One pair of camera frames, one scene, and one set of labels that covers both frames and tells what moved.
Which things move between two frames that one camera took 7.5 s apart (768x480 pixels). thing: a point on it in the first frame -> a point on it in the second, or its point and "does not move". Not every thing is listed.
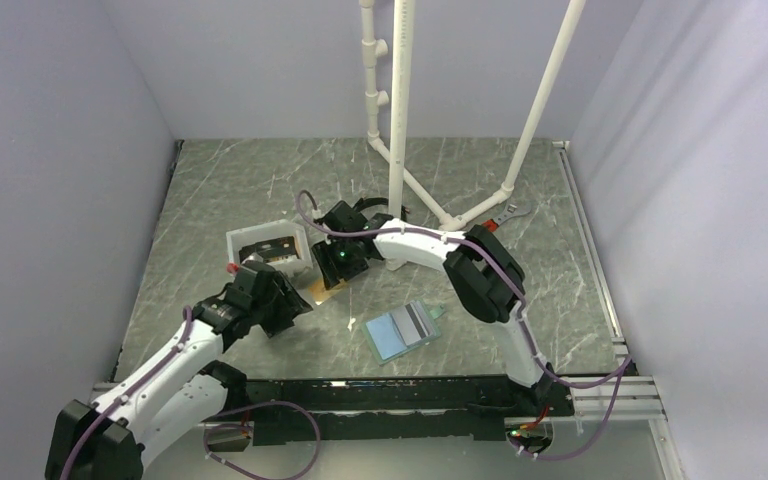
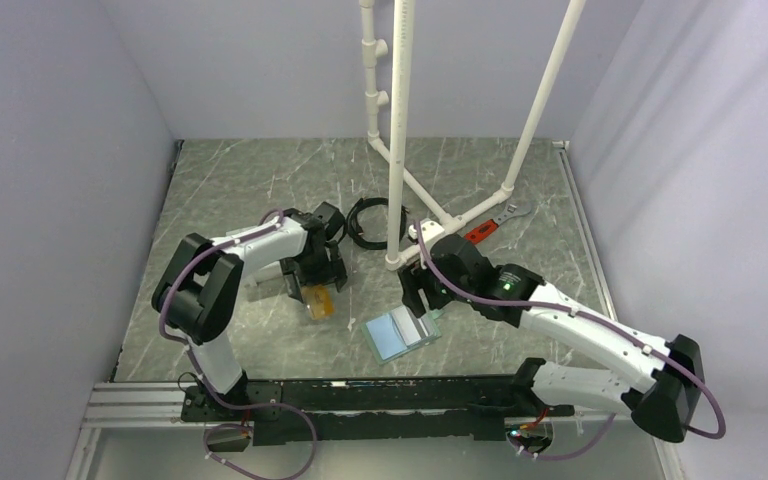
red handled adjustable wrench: [516, 208] does not move
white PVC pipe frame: [402, 75] does not move
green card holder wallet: [402, 330] does not move
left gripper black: [290, 305] -> [332, 271]
